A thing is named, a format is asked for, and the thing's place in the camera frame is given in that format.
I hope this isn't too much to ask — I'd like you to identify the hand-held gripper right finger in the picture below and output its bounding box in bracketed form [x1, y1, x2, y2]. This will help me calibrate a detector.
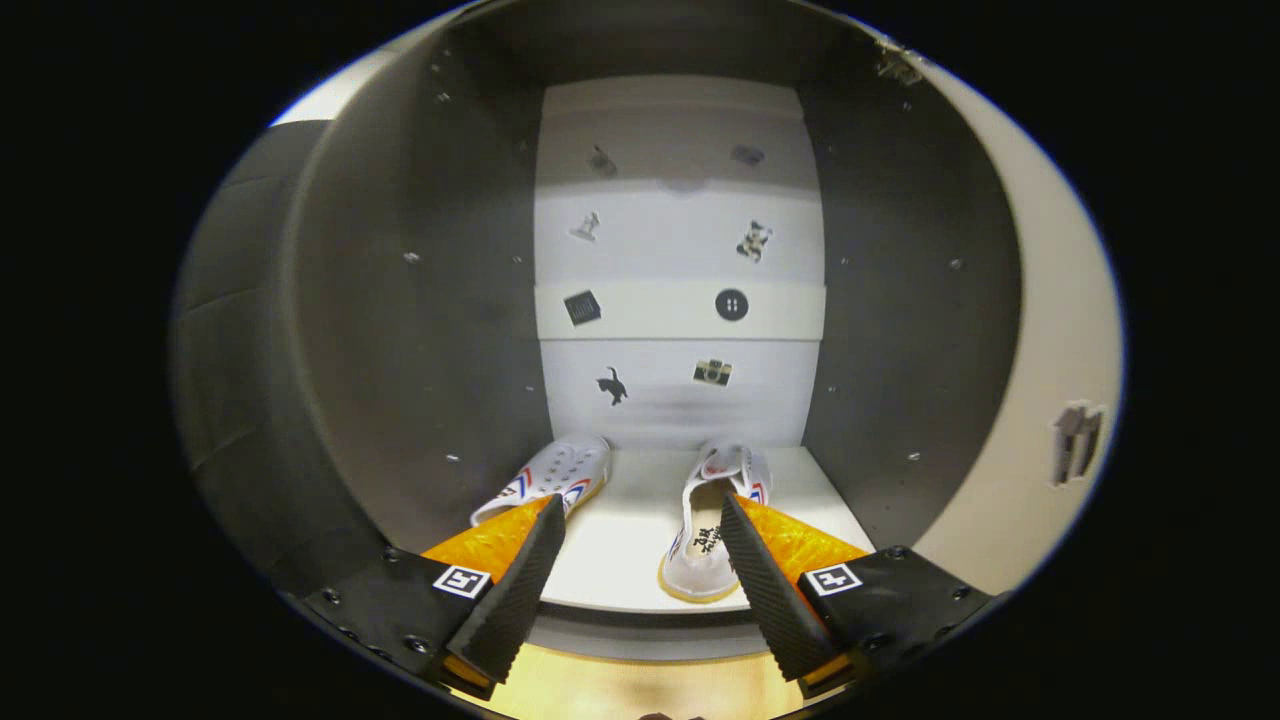
[718, 493, 1001, 701]

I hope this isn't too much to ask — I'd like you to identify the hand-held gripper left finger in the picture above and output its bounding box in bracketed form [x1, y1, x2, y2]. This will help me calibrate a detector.
[300, 493, 567, 701]

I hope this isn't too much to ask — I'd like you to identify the white canvas shoe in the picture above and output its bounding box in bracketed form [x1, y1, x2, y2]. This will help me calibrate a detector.
[658, 440, 773, 604]
[470, 433, 612, 528]

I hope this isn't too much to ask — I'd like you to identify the dark grey shoe cabinet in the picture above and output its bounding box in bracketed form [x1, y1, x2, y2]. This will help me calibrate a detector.
[270, 0, 1021, 661]

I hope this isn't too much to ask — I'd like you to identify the black backdrop cloth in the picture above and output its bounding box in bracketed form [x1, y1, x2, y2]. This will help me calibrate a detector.
[168, 118, 306, 566]

